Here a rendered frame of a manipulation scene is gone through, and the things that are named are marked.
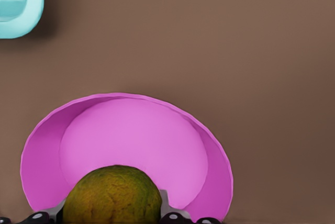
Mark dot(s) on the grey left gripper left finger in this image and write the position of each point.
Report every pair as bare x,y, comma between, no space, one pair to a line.
53,213

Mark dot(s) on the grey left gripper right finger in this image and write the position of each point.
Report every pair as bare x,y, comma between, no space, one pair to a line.
171,212

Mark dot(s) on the greenish orange fruit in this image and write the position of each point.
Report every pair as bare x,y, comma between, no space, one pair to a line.
112,197

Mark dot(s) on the pink plate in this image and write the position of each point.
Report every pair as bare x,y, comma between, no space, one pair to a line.
136,140

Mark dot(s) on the light blue tray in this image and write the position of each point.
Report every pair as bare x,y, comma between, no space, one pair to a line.
15,4

